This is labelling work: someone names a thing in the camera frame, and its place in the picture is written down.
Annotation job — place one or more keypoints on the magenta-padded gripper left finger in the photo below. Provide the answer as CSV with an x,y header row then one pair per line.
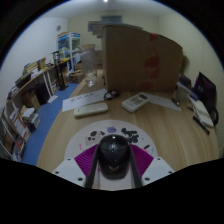
x,y
71,168

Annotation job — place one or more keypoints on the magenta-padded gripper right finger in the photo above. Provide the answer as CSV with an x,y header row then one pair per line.
x,y
155,168

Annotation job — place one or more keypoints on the black computer mouse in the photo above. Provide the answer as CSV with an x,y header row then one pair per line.
x,y
114,156

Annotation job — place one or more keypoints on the round white printed mouse pad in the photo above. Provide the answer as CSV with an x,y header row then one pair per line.
x,y
110,126

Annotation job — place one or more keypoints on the plain white remote control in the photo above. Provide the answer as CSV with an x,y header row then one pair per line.
x,y
90,109

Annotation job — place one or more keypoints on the black marker pen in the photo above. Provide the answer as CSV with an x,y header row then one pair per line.
x,y
201,125

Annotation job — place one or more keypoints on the cluttered shelf unit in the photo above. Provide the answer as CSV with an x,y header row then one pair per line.
x,y
20,123

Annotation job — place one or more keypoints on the white remote control with buttons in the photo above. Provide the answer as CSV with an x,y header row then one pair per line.
x,y
135,102

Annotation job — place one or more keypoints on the small black clip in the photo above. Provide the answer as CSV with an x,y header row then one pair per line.
x,y
175,101

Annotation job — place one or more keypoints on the clear plastic cup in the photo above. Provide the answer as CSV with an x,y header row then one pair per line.
x,y
182,96

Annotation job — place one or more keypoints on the blue book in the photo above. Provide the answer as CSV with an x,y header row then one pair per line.
x,y
187,90

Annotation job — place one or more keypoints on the small brown floor carton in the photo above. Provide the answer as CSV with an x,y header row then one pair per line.
x,y
76,76

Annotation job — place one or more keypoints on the black stand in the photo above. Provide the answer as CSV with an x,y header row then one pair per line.
x,y
61,71

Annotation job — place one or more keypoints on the clear glass jar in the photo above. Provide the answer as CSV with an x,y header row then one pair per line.
x,y
89,66

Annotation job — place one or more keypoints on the large brown cardboard box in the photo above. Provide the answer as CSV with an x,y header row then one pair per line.
x,y
133,60

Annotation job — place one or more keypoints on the frosted window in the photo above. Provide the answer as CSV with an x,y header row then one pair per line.
x,y
111,19

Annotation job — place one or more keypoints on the ceiling tube light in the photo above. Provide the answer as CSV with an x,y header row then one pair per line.
x,y
105,1

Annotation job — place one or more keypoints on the round wall clock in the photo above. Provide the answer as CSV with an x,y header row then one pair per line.
x,y
58,28

